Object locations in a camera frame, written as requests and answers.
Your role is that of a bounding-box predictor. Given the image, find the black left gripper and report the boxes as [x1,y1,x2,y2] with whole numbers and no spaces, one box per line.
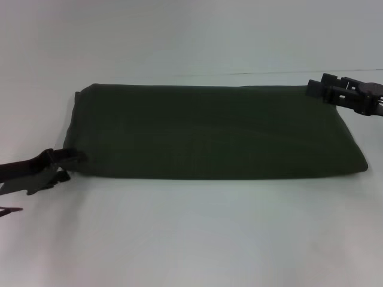
[0,148,90,197]

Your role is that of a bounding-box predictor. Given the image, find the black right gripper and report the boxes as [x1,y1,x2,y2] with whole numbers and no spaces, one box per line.
[304,72,383,118]

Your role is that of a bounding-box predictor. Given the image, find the dark green shirt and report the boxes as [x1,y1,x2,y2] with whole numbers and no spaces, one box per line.
[64,83,369,181]

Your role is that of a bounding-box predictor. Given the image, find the left gripper cable with plugs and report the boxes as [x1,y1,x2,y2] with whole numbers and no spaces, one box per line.
[0,205,24,219]

